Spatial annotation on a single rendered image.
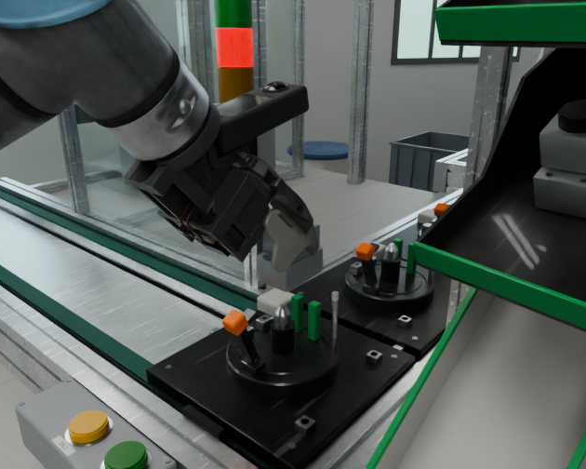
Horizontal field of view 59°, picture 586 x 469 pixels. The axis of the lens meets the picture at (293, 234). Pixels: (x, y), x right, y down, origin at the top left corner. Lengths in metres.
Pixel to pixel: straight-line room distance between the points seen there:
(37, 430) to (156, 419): 0.12
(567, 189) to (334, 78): 3.91
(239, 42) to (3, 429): 0.61
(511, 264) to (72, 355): 0.57
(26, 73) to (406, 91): 4.34
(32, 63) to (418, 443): 0.42
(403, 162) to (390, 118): 1.96
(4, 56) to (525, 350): 0.44
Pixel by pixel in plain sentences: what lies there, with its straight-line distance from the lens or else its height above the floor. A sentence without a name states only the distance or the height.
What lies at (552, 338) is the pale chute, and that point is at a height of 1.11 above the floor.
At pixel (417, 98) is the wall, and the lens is 4.67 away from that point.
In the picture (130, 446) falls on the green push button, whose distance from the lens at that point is 0.58.
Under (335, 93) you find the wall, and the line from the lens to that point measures 4.30.
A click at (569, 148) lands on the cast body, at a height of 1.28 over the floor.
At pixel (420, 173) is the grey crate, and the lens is 2.59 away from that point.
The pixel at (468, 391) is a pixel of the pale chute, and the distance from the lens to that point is 0.50.
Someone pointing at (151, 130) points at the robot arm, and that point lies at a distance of 0.37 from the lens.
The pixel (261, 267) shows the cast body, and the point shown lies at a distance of 0.55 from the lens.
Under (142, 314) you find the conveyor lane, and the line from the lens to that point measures 0.91.
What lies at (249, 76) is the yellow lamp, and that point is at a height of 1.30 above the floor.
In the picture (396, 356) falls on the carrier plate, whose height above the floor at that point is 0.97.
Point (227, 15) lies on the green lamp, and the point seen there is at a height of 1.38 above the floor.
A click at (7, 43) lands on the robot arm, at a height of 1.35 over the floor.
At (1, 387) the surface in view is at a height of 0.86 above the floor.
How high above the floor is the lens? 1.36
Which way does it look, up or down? 21 degrees down
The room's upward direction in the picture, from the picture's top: straight up
